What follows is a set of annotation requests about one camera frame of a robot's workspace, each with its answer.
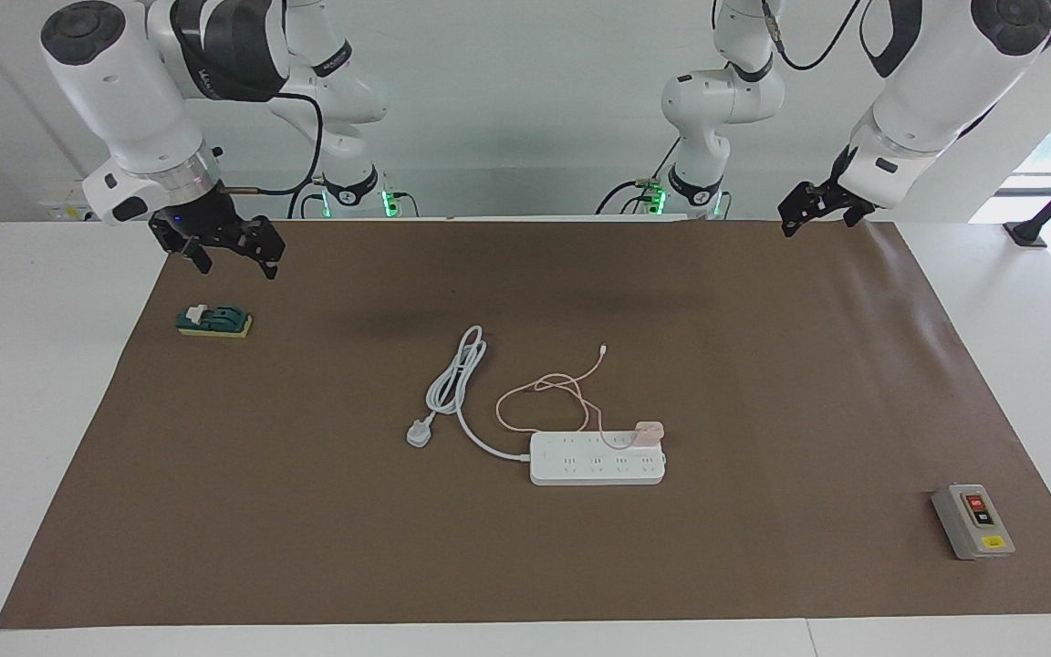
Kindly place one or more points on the green knife switch yellow base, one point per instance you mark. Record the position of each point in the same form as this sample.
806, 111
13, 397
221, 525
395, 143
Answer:
215, 321

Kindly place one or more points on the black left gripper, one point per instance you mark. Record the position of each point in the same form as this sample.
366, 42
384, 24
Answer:
840, 196

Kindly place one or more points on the white power strip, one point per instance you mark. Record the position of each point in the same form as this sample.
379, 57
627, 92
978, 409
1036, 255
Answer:
580, 465

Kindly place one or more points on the white wall socket box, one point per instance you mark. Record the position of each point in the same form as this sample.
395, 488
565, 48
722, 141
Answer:
69, 210

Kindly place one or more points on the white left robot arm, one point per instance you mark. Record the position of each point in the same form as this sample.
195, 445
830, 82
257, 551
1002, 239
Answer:
936, 91

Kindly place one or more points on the pink charger adapter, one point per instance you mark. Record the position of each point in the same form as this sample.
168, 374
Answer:
650, 431

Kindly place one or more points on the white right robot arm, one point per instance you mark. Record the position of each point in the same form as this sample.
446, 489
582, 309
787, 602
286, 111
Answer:
124, 82

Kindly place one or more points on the grey push button box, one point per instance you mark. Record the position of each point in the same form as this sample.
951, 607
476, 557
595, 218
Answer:
972, 525

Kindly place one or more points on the brown table mat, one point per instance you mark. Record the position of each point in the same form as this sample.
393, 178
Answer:
763, 547

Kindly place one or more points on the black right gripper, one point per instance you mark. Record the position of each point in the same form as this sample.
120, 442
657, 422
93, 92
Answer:
206, 222

